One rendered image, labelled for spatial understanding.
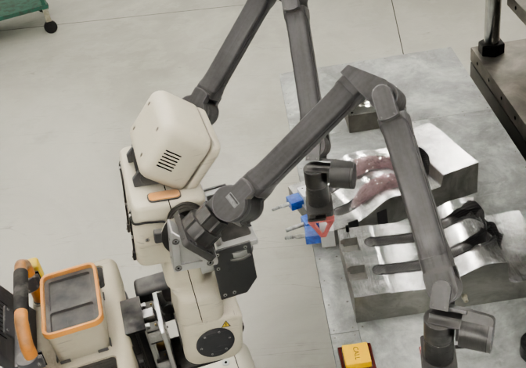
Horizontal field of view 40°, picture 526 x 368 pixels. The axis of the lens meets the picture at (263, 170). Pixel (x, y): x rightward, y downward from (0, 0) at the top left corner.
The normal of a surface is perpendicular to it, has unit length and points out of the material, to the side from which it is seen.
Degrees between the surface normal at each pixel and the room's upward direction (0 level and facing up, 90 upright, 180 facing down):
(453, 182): 90
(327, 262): 0
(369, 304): 90
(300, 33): 54
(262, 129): 0
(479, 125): 0
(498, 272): 90
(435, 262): 49
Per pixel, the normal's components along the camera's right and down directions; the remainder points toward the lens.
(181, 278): 0.27, 0.53
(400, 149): -0.44, -0.07
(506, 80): -0.14, -0.80
